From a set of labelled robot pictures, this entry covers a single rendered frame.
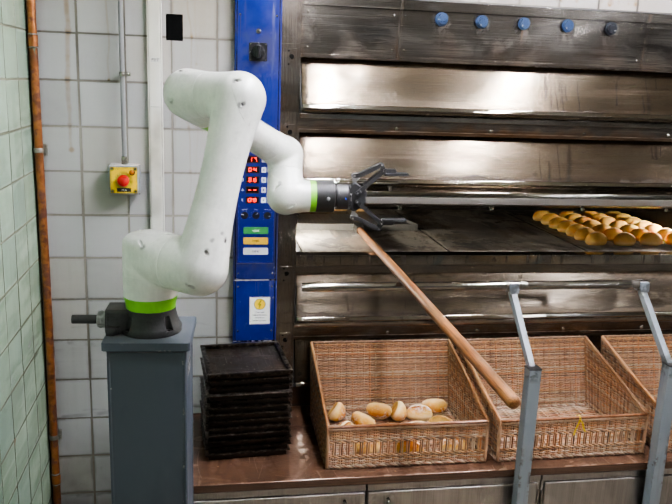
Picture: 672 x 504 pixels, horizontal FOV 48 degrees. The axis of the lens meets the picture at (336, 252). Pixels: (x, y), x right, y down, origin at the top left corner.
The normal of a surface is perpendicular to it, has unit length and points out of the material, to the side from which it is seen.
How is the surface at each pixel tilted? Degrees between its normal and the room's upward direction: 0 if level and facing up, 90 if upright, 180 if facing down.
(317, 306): 70
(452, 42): 90
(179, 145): 90
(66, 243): 90
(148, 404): 90
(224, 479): 0
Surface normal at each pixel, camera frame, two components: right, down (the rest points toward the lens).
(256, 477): 0.04, -0.97
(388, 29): 0.16, 0.27
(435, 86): 0.17, -0.11
